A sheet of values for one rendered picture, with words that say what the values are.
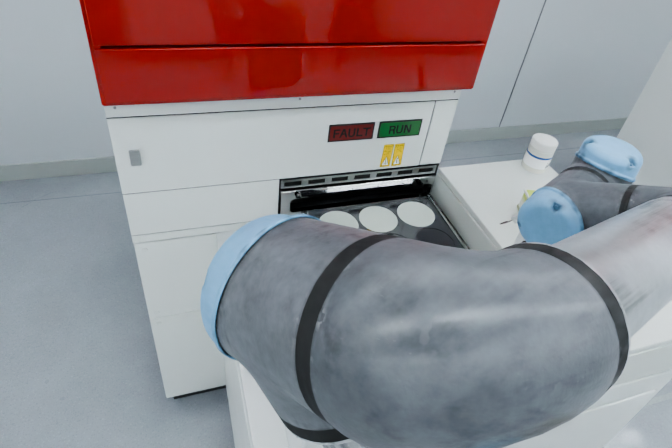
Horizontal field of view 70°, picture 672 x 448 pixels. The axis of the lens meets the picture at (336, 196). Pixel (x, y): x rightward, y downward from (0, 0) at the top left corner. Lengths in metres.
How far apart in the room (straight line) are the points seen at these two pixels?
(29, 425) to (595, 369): 1.91
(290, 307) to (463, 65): 0.95
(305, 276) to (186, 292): 1.18
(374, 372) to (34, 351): 2.03
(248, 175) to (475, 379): 0.99
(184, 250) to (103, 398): 0.85
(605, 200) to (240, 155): 0.79
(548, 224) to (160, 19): 0.70
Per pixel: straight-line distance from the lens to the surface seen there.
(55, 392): 2.09
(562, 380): 0.26
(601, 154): 0.68
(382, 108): 1.18
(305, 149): 1.17
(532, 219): 0.60
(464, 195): 1.29
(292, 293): 0.27
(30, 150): 2.95
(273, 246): 0.31
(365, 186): 1.29
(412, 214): 1.28
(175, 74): 0.98
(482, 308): 0.24
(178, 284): 1.41
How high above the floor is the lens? 1.70
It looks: 38 degrees down
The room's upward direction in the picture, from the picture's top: 8 degrees clockwise
